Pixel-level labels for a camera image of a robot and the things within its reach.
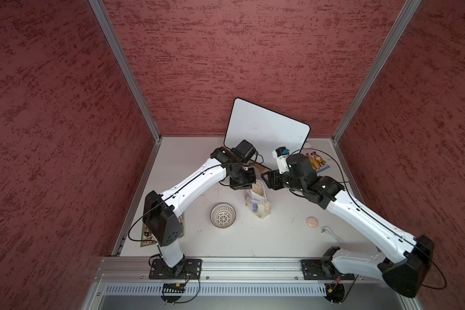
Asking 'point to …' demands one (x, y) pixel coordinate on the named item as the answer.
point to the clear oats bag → (256, 200)
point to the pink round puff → (312, 222)
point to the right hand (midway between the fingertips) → (266, 178)
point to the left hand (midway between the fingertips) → (251, 189)
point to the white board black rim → (264, 130)
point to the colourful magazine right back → (319, 159)
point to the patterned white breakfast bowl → (223, 216)
